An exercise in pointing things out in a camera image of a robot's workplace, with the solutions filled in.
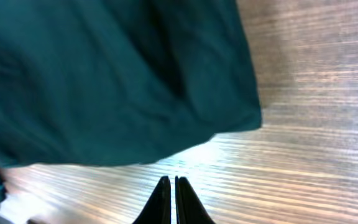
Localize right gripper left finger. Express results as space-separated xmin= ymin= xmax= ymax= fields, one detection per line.
xmin=133 ymin=176 xmax=171 ymax=224

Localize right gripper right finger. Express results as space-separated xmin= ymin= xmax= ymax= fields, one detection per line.
xmin=175 ymin=176 xmax=215 ymax=224

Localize black shorts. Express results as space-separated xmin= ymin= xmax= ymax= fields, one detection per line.
xmin=0 ymin=0 xmax=262 ymax=167

